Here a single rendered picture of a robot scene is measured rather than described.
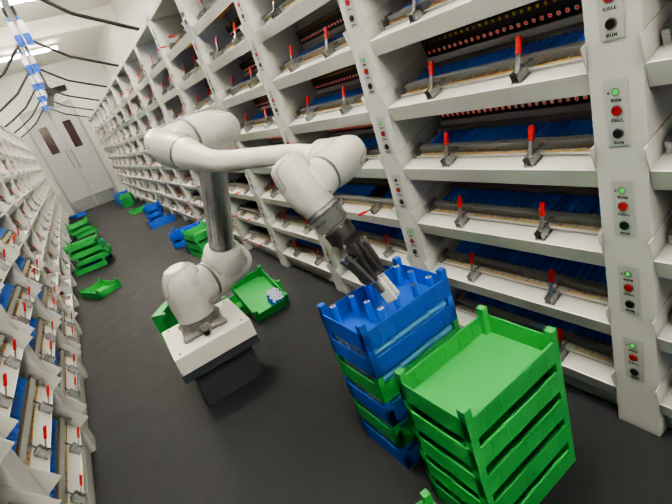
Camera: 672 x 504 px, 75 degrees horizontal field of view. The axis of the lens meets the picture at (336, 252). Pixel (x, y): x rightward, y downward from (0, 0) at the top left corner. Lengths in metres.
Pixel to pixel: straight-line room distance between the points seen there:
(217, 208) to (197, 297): 0.36
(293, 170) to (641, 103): 0.69
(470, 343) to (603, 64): 0.66
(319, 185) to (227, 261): 0.83
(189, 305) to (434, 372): 1.02
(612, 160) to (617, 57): 0.19
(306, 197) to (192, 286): 0.84
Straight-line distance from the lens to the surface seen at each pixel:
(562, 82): 1.03
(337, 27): 1.80
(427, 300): 1.16
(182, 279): 1.75
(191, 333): 1.82
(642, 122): 0.98
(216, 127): 1.51
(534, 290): 1.35
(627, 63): 0.97
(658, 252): 1.09
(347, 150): 1.14
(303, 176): 1.04
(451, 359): 1.12
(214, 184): 1.61
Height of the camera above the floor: 1.03
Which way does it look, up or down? 22 degrees down
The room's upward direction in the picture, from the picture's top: 19 degrees counter-clockwise
